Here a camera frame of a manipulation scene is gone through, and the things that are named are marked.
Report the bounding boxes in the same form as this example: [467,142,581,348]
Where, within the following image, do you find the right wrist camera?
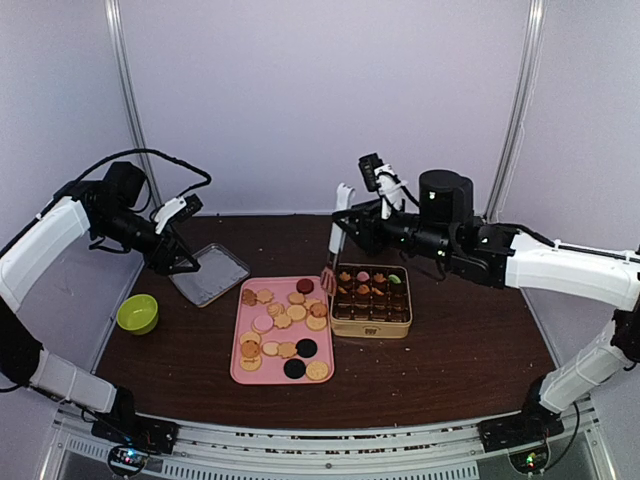
[419,170,474,226]

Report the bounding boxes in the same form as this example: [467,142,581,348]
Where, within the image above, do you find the gold cookie tin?
[330,263,413,339]

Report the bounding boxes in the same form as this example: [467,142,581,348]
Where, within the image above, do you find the black sandwich cookie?
[295,338,318,358]
[283,358,306,379]

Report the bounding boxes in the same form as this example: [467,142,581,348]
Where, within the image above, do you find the aluminium corner post right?
[484,0,547,221]

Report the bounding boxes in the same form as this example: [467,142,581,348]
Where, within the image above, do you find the aluminium corner post left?
[103,0,162,206]

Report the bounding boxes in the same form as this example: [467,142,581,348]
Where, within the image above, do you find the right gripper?
[333,197,455,264]

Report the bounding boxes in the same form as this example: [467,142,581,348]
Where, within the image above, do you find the aluminium corner post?
[103,0,162,206]
[484,0,547,221]

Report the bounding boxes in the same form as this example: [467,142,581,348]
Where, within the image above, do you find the pink tray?
[230,276,335,386]

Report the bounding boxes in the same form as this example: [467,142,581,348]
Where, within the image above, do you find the yellow round cookie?
[305,361,330,381]

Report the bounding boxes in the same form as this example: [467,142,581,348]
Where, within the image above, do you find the swirl butter cookie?
[267,303,284,318]

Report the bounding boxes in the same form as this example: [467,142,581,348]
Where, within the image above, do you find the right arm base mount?
[477,412,564,453]

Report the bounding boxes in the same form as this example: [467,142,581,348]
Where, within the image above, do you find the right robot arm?
[321,154,639,442]

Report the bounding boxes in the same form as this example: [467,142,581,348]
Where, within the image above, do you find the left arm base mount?
[89,412,179,455]

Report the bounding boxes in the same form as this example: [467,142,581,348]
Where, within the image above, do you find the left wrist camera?
[103,161,146,208]

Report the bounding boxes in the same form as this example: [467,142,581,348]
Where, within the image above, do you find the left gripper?
[93,206,200,275]

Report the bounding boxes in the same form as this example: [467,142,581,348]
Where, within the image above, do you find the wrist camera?
[103,161,146,208]
[419,170,474,226]

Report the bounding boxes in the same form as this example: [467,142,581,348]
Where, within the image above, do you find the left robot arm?
[1,148,211,444]

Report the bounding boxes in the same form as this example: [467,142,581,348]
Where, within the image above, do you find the green bowl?
[116,294,159,336]

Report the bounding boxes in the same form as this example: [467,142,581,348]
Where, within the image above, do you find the silver metal tin lid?
[170,243,250,308]

